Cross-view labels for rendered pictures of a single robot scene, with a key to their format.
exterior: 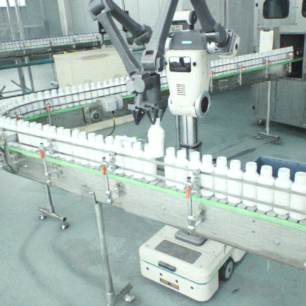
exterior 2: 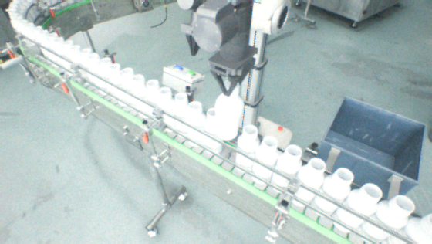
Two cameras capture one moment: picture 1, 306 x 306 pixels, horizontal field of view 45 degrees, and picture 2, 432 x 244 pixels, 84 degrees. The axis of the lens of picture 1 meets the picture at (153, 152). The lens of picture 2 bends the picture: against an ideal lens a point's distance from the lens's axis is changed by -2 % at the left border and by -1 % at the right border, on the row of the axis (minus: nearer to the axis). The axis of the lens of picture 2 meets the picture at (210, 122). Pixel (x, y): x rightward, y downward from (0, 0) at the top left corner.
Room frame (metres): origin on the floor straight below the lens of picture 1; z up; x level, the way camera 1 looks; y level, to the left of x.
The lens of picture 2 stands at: (1.03, 0.05, 1.64)
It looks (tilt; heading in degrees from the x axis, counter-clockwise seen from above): 46 degrees down; 358
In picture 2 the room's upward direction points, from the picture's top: 1 degrees counter-clockwise
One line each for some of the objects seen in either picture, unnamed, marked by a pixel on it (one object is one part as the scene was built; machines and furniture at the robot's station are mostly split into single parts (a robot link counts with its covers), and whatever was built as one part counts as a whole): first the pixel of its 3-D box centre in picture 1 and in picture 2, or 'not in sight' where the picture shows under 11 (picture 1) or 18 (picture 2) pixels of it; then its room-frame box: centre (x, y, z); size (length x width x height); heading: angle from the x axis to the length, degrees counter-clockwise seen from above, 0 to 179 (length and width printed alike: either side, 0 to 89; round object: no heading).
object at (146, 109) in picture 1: (154, 113); (231, 76); (1.48, -0.02, 1.32); 0.07 x 0.07 x 0.09; 52
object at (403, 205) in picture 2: (250, 183); (384, 219); (1.23, -0.36, 1.08); 0.06 x 0.06 x 0.17
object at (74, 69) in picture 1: (97, 88); not in sight; (6.03, 0.83, 0.59); 1.10 x 0.62 x 1.18; 124
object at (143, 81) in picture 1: (147, 74); (227, 4); (1.45, 0.00, 1.48); 0.12 x 0.09 x 0.12; 143
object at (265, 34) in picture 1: (265, 41); not in sight; (5.17, -1.64, 1.22); 0.23 x 0.04 x 0.32; 34
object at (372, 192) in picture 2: (235, 181); (356, 208); (1.26, -0.30, 1.08); 0.06 x 0.06 x 0.17
